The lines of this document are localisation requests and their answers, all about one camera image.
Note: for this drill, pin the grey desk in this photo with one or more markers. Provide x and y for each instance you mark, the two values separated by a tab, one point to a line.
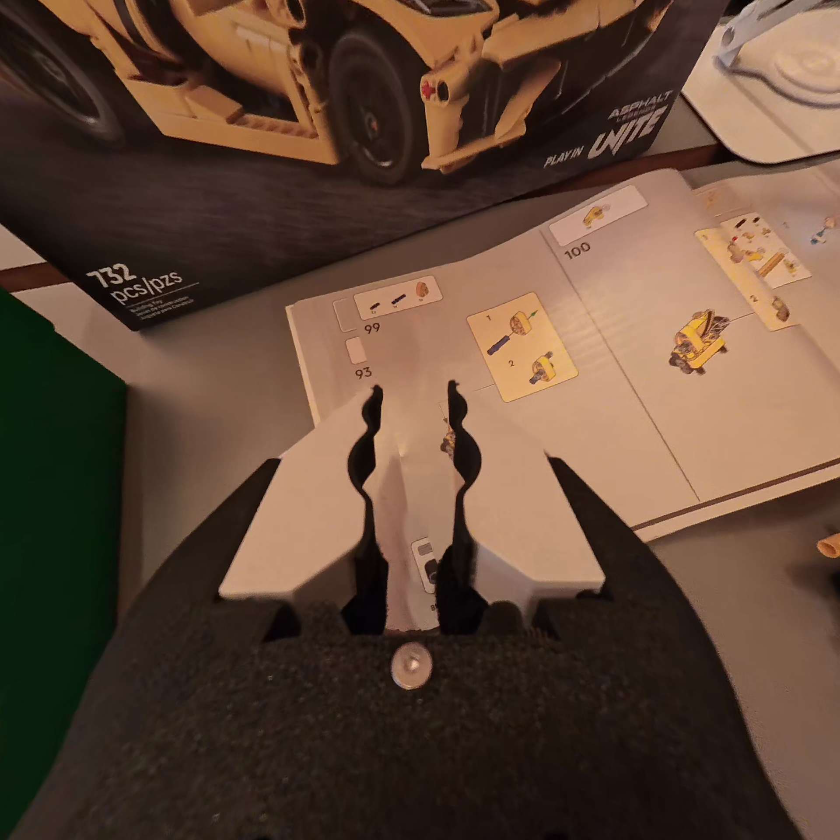
210	367

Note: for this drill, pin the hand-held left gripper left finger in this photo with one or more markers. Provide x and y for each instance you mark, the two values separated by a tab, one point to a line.
295	531

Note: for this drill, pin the yellow toy car model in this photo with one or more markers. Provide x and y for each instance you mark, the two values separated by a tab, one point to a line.
830	547

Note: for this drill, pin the green plastic bin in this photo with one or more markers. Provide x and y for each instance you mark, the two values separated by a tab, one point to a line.
52	492

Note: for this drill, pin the instruction booklet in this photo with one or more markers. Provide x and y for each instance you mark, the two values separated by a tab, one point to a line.
623	394

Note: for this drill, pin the white clipboard stand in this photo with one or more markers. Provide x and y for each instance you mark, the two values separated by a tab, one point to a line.
774	111

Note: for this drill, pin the black toy set box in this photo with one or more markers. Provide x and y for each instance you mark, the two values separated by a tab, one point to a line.
262	216

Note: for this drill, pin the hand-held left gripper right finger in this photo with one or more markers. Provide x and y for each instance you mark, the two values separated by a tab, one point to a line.
531	525

